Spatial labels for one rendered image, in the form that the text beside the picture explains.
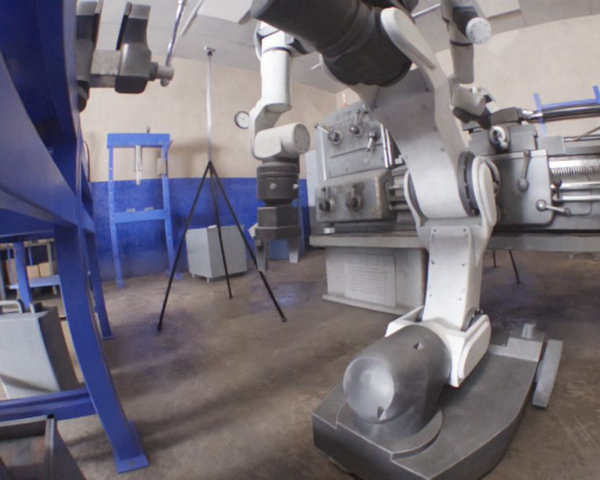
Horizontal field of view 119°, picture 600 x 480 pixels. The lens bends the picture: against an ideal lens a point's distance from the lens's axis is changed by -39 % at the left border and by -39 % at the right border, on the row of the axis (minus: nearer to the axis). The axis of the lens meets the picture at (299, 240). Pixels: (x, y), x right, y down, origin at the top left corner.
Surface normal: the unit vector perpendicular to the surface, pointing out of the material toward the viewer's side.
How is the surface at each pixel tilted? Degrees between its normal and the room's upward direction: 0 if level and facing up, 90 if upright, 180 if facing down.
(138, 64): 90
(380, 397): 73
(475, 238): 110
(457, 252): 80
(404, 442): 0
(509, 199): 90
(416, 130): 125
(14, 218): 90
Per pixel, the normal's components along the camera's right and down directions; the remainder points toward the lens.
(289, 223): 0.83, 0.04
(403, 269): -0.78, 0.11
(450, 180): -0.71, 0.46
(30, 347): 0.44, 0.03
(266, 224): -0.56, 0.10
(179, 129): 0.62, 0.00
